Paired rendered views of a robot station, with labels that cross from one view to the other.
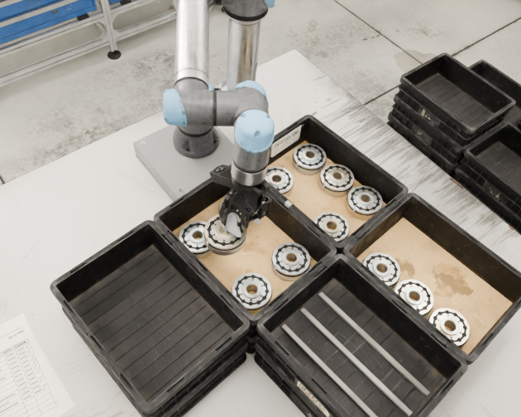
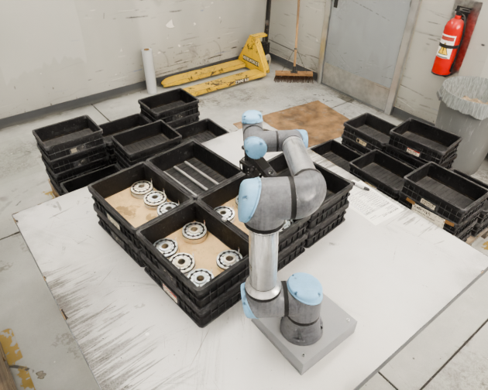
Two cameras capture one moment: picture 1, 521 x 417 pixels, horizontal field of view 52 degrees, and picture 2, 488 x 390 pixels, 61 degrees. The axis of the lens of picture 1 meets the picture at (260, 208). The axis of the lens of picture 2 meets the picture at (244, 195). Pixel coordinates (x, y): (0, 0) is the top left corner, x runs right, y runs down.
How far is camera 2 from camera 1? 208 cm
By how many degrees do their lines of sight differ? 87
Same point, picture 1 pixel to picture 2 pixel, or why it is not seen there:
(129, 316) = not seen: hidden behind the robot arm
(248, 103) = (256, 129)
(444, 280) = (130, 212)
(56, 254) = (375, 254)
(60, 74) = not seen: outside the picture
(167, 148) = (324, 317)
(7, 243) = (411, 260)
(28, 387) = (353, 199)
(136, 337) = not seen: hidden behind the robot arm
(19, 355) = (366, 209)
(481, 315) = (118, 198)
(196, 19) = (298, 157)
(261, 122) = (249, 113)
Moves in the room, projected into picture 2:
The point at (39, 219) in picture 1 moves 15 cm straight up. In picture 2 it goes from (401, 275) to (411, 251)
